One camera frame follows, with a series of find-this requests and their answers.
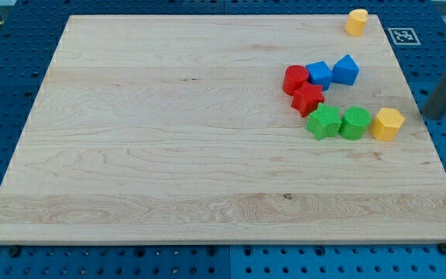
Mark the white fiducial marker tag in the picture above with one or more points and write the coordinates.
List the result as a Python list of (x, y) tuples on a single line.
[(404, 36)]

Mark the blue triangle block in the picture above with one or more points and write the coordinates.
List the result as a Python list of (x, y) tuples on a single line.
[(345, 71)]

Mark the yellow hexagon block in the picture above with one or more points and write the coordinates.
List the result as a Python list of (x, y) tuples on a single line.
[(387, 124)]

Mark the red circle block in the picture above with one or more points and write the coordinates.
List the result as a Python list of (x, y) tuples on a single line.
[(294, 78)]

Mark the blue cube block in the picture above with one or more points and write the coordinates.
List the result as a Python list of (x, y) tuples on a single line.
[(320, 74)]

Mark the yellow heart block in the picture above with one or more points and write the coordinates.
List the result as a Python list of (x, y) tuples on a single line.
[(356, 21)]

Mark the wooden board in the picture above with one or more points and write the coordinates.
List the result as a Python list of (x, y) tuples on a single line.
[(174, 129)]

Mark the red star block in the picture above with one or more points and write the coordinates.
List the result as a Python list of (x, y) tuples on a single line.
[(307, 98)]

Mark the green circle block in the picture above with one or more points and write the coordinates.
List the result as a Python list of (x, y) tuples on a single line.
[(355, 122)]

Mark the green star block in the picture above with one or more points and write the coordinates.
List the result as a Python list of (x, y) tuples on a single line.
[(324, 122)]

